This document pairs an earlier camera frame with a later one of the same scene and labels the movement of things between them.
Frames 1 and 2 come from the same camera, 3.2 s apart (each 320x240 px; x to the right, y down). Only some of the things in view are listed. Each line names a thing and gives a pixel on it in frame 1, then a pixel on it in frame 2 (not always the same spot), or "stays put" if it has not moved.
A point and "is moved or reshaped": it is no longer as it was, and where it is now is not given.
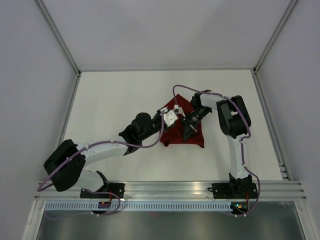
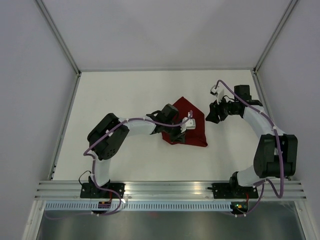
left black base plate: x=119 y=188 stays put
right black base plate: x=234 y=190 stays put
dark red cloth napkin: x=174 y=134 is moved or reshaped
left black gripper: x=158 y=114 to x=179 y=137
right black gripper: x=189 y=128 to x=215 y=110
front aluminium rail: x=184 y=191 stays put
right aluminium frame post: x=291 y=7 stays put
